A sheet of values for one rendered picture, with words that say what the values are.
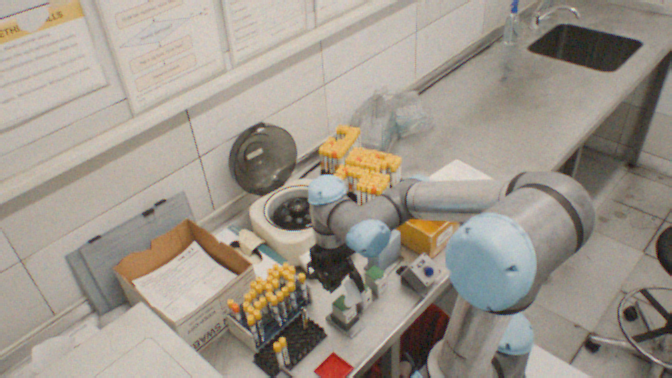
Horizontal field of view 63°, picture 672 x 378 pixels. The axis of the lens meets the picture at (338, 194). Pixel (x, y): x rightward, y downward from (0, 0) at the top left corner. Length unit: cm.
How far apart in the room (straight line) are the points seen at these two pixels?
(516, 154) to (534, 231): 131
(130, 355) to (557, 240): 78
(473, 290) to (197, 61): 101
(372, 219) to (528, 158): 106
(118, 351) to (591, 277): 225
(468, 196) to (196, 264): 88
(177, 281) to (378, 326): 55
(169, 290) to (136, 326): 39
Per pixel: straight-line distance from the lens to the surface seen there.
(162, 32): 143
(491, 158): 199
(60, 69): 135
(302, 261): 154
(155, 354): 112
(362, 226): 103
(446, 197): 98
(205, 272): 156
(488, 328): 85
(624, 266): 299
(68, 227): 151
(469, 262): 73
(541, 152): 205
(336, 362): 139
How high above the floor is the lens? 203
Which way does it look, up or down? 40 degrees down
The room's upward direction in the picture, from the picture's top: 5 degrees counter-clockwise
